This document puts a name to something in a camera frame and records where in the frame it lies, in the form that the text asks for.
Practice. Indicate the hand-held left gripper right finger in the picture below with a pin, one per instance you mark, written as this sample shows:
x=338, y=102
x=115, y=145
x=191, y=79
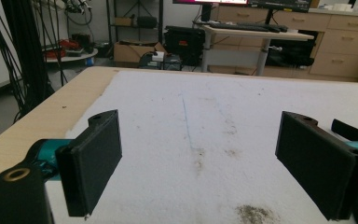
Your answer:
x=317, y=165

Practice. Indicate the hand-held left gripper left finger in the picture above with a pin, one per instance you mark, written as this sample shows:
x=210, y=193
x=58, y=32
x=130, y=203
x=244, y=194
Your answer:
x=90, y=165

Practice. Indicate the round white low table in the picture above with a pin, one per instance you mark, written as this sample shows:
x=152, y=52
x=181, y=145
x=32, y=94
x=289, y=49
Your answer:
x=74, y=57

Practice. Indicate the black bag under desk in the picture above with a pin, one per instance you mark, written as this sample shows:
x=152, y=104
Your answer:
x=292, y=53

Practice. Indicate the white foam mat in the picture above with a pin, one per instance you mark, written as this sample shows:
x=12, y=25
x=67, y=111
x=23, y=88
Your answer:
x=199, y=124

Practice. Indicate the cardboard box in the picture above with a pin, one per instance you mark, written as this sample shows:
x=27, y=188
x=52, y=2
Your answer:
x=130, y=53

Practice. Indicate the red and black tool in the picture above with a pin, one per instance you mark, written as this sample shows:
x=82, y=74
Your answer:
x=69, y=44

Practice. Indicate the wooden drawer cabinet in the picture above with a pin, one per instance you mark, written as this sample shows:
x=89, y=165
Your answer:
x=345, y=43

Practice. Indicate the dark device with white top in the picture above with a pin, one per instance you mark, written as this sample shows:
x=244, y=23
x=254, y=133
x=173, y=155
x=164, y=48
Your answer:
x=160, y=60

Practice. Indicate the white height-adjustable desk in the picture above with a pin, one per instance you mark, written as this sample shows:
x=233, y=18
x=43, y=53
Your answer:
x=254, y=34

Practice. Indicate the black metal shelf rack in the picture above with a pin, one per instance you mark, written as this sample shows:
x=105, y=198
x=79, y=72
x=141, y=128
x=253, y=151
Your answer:
x=136, y=21

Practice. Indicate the black hard case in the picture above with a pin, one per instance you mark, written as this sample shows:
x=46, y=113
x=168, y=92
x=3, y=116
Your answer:
x=184, y=43

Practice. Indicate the black keyboard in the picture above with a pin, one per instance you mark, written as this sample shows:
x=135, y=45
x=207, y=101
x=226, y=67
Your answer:
x=245, y=27

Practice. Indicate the dark computer monitor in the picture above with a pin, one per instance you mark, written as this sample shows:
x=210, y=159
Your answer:
x=281, y=4

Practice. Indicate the computer monitor with bright screen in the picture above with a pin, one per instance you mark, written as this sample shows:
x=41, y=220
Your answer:
x=209, y=1

